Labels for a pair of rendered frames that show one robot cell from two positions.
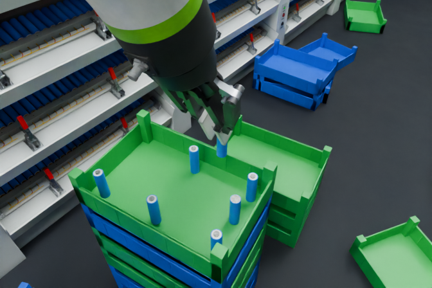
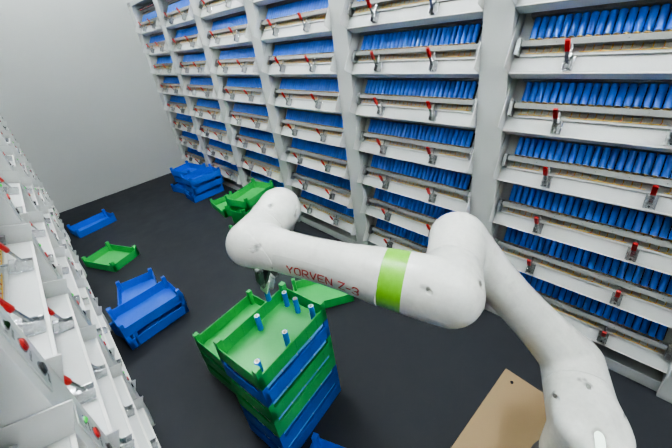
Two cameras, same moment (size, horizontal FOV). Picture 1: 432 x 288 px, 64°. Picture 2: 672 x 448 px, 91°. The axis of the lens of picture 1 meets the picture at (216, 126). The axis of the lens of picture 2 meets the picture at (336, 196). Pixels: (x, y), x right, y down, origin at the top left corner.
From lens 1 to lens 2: 0.85 m
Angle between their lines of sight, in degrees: 65
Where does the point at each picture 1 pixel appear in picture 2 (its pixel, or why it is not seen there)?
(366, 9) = (103, 253)
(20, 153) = not seen: outside the picture
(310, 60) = (145, 295)
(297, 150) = (237, 310)
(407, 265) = (311, 294)
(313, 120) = (197, 313)
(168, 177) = (260, 341)
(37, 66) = (115, 423)
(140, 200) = (272, 354)
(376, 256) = not seen: hidden behind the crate
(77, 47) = (105, 394)
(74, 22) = not seen: hidden behind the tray
